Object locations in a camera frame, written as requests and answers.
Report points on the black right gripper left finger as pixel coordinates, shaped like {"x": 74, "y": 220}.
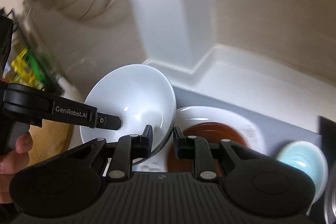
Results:
{"x": 128, "y": 148}

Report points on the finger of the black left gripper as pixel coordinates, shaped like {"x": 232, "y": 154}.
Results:
{"x": 108, "y": 122}

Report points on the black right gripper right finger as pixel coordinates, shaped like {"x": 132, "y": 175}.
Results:
{"x": 197, "y": 150}

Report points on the white bowl blue pattern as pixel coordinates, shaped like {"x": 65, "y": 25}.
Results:
{"x": 139, "y": 95}

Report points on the person's left hand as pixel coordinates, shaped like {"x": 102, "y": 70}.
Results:
{"x": 13, "y": 162}

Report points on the white square floral plate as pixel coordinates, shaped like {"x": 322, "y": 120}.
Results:
{"x": 210, "y": 123}

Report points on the yellow green package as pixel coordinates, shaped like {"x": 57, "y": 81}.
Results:
{"x": 27, "y": 71}

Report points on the wooden cutting board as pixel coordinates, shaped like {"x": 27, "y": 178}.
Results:
{"x": 49, "y": 140}

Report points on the grey dish drying mat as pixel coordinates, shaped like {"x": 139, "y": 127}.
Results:
{"x": 276, "y": 133}

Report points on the light blue ceramic bowl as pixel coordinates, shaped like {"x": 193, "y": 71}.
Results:
{"x": 308, "y": 158}

